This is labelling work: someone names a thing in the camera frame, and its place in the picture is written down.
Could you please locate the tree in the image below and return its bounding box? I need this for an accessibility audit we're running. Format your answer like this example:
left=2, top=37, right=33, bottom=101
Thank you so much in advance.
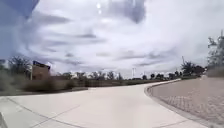
left=206, top=30, right=224, bottom=78

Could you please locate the brown building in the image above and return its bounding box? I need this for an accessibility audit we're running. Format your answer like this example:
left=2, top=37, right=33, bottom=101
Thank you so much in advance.
left=30, top=60, right=52, bottom=81

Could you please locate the low dark hedge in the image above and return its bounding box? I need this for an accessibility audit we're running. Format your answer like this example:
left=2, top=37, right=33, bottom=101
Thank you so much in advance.
left=0, top=75, right=168, bottom=94

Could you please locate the paved brick area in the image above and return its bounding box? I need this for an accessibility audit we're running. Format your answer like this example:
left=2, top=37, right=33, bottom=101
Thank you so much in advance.
left=143, top=76, right=224, bottom=128

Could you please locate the row of distant trees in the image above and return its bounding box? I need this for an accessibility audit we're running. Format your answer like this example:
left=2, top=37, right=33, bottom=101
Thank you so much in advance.
left=54, top=60, right=208, bottom=82

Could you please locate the pale concrete path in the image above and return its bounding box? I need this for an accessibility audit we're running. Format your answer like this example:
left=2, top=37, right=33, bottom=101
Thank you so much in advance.
left=0, top=79, right=209, bottom=128

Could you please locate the pole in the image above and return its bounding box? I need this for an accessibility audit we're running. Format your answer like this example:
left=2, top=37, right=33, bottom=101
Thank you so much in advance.
left=131, top=67, right=137, bottom=80

